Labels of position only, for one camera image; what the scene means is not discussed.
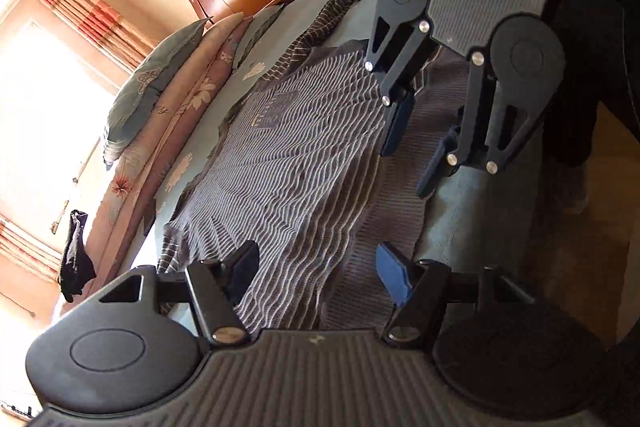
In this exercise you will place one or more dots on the blue floral bed sheet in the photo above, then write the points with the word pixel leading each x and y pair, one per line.
pixel 480 227

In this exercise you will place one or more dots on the grey striped knit sweater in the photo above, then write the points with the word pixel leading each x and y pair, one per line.
pixel 300 157

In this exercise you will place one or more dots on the flat grey-blue pillow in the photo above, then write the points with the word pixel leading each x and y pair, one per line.
pixel 257 37

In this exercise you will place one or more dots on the folded pink floral quilt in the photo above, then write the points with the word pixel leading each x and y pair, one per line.
pixel 150 167

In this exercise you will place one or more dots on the black crumpled garment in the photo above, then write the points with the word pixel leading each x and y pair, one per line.
pixel 75 257

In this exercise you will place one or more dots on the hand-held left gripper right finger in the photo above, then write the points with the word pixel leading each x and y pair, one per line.
pixel 395 272

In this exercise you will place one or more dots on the thin metal rail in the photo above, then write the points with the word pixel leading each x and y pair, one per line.
pixel 75 182

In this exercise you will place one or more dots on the grey-blue floral pillow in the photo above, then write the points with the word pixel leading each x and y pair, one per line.
pixel 145 92

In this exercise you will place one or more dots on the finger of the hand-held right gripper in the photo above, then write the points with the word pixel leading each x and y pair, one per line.
pixel 400 122
pixel 435 167

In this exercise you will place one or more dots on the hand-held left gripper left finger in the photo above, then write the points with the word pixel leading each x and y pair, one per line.
pixel 242 264

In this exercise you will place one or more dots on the red patterned curtain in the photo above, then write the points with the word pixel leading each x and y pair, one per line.
pixel 25 252
pixel 95 17

